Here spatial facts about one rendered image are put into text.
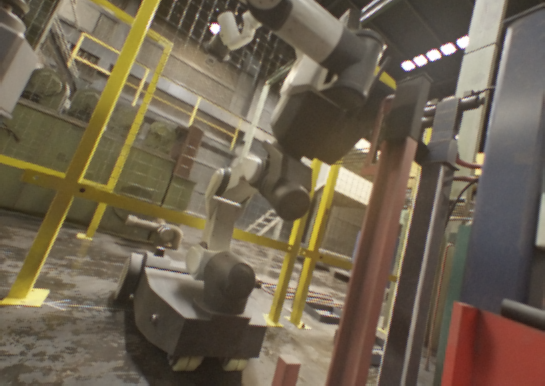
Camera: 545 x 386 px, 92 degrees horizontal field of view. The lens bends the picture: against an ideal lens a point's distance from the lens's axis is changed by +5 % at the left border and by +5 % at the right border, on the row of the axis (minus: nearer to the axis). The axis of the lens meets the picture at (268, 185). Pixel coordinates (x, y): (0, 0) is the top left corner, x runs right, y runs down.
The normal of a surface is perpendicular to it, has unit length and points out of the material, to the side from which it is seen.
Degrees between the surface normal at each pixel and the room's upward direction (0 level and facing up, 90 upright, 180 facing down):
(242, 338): 90
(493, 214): 90
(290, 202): 116
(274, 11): 149
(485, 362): 90
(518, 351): 90
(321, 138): 126
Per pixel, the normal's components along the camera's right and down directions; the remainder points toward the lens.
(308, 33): -0.04, 0.80
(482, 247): -0.81, -0.33
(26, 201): 0.51, 0.00
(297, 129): -0.03, 0.46
